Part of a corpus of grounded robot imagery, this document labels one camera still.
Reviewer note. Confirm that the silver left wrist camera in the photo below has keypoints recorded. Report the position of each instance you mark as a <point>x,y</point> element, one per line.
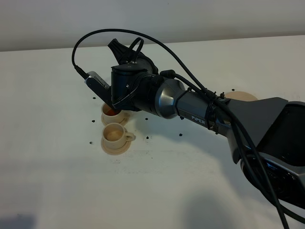
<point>99,87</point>

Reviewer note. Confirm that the beige teacup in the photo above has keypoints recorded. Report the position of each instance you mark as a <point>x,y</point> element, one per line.
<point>108,111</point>
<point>115,135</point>

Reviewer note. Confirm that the beige far cup saucer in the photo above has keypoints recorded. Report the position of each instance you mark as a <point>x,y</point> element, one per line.
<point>121,118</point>

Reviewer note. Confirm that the beige near cup saucer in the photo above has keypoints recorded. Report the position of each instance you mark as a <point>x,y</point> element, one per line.
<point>117,151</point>

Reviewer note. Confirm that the beige cup saucer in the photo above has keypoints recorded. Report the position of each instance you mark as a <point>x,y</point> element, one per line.
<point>121,118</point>
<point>117,151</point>

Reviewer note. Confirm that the beige near teacup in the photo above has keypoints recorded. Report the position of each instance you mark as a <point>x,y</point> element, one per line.
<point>115,135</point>

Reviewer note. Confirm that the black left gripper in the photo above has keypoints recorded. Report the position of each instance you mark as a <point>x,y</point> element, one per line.
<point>134,84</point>

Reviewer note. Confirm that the beige round teapot saucer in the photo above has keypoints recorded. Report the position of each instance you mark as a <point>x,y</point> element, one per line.
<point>241,96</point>

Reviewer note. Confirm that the beige far teacup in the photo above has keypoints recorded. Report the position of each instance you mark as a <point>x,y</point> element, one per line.
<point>108,111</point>

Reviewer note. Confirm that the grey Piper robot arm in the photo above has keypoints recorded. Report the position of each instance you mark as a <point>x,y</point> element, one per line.
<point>267,137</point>

